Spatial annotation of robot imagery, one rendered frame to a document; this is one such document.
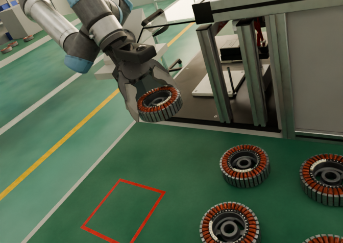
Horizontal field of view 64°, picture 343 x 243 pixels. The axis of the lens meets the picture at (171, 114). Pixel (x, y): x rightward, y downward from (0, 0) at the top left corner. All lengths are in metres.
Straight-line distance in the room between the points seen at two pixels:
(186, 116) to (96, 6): 0.42
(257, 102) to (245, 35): 0.17
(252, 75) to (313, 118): 0.17
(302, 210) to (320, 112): 0.23
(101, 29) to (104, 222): 0.46
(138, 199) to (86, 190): 0.18
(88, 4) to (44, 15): 0.32
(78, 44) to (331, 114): 0.66
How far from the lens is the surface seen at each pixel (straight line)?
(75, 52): 0.82
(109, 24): 0.69
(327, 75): 0.65
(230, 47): 0.88
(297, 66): 0.65
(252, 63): 0.67
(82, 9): 0.71
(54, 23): 0.95
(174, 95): 0.65
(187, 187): 0.70
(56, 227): 0.81
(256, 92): 0.71
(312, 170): 0.64
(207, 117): 0.85
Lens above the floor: 1.26
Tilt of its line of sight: 32 degrees down
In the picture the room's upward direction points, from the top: 21 degrees counter-clockwise
